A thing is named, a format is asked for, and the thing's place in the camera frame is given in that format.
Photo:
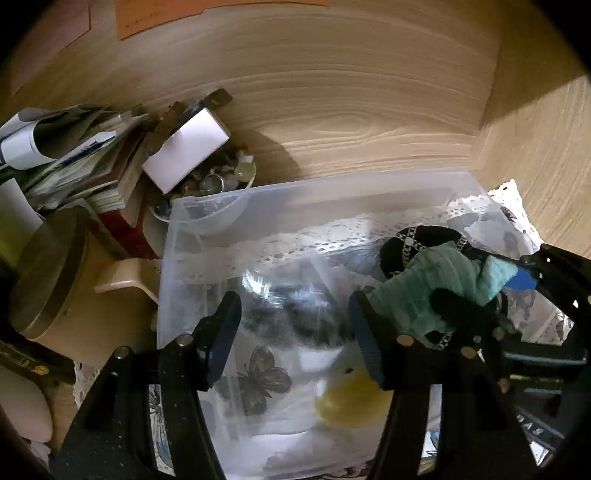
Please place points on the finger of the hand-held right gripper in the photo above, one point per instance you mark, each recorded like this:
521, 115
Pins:
524, 279
508, 318

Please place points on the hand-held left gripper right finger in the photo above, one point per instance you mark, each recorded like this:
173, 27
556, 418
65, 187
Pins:
365, 344

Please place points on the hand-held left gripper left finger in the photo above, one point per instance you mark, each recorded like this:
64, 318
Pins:
222, 333

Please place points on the clear plastic storage bin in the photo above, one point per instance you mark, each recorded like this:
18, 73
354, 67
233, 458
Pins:
277, 295

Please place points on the mint green cloth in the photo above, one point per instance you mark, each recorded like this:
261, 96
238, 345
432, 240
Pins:
438, 288

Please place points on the yellow soft ball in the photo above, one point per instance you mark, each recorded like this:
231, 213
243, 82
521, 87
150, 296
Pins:
353, 401

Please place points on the butterfly print lace tablecloth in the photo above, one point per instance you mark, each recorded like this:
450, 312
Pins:
261, 376

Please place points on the beige plastic scoop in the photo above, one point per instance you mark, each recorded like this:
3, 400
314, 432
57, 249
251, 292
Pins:
134, 277

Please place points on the white bowl of trinkets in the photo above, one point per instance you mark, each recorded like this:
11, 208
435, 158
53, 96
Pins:
217, 180

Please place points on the round beige box dark lid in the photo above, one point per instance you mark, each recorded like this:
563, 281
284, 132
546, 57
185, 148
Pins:
51, 277

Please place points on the dark object with gold trim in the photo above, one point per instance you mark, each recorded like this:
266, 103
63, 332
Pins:
37, 367

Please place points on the white cardboard box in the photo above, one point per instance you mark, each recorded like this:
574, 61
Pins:
184, 147

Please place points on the pale pink rounded object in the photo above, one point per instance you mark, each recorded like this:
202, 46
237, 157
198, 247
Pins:
23, 406

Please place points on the stack of books and papers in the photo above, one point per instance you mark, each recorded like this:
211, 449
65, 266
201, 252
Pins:
83, 170

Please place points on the dark metal clip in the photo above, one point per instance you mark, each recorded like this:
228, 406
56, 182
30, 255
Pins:
216, 99

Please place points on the orange paper sheet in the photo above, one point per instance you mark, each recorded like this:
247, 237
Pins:
184, 14

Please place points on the brown paper sheet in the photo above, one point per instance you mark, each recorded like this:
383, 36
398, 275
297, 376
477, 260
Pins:
51, 32

